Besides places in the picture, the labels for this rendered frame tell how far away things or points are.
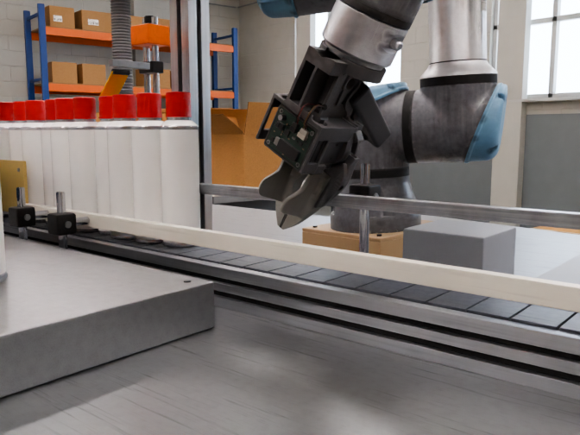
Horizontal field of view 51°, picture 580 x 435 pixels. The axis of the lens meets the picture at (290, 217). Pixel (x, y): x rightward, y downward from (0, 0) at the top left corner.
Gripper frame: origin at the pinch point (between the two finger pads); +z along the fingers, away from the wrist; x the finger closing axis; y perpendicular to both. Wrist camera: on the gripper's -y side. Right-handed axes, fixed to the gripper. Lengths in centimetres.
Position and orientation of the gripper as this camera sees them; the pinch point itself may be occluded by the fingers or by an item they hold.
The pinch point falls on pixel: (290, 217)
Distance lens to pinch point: 71.1
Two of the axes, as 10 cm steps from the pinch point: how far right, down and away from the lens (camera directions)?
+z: -3.9, 8.1, 4.4
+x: 6.7, 5.7, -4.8
